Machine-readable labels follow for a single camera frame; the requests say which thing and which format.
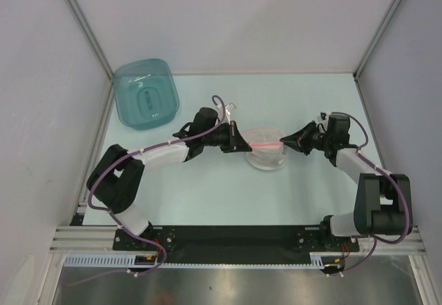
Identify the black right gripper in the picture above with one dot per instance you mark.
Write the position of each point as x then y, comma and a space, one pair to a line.
300, 140

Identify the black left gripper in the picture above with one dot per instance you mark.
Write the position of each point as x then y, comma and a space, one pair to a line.
234, 142

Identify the pink mesh laundry bag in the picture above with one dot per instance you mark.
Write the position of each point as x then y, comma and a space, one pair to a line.
268, 152

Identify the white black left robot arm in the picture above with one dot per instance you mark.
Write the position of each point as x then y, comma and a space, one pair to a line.
116, 179

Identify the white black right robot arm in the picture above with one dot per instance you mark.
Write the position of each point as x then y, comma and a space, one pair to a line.
383, 203

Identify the teal plastic tub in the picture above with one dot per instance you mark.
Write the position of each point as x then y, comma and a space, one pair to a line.
145, 94

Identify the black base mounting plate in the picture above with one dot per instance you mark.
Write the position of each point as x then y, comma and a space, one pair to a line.
247, 241

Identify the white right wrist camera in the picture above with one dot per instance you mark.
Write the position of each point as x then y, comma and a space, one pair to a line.
323, 118

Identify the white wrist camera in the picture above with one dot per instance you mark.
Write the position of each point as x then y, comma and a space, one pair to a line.
323, 118
225, 112

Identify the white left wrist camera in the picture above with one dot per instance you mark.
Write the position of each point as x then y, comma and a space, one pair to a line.
225, 112

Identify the white slotted cable duct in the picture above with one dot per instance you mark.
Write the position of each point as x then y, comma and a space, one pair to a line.
299, 260

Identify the aluminium front frame rail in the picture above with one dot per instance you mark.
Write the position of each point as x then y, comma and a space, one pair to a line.
100, 239

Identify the aluminium right corner post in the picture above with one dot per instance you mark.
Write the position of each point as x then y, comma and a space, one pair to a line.
381, 29

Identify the aluminium corner post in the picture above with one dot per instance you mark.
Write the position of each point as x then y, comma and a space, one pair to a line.
79, 16
381, 29

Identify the aluminium left corner post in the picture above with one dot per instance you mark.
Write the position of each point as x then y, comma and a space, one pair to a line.
79, 16

